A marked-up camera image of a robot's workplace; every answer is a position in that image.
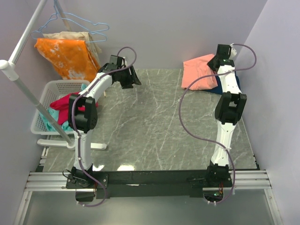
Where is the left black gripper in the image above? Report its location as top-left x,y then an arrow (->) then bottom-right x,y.
118,66 -> 142,90

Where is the salmon pink t shirt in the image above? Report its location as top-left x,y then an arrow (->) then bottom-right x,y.
181,54 -> 218,90

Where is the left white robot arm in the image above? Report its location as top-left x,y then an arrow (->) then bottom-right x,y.
68,55 -> 142,188

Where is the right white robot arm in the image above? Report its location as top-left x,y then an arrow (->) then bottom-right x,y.
206,44 -> 247,187

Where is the folded blue t shirt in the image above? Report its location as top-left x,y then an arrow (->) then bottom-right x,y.
203,75 -> 240,95

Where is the beige cloth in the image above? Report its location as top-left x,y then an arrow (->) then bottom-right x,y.
43,31 -> 102,55

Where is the orange white cloth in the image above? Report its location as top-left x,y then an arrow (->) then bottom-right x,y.
35,38 -> 100,82

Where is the magenta t shirt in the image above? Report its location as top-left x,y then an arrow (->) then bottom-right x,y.
50,92 -> 98,133

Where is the white laundry basket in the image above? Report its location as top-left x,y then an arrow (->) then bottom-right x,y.
30,80 -> 90,135

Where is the wooden stick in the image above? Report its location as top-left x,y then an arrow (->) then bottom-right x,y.
54,0 -> 71,31

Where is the black base beam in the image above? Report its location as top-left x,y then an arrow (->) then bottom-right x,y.
66,170 -> 233,198

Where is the white clothes rack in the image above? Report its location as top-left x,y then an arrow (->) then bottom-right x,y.
0,0 -> 115,151

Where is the blue wire hanger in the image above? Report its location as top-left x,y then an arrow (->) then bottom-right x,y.
37,12 -> 109,33
30,26 -> 110,44

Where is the aluminium rail frame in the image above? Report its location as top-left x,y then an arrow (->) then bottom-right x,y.
14,170 -> 283,225

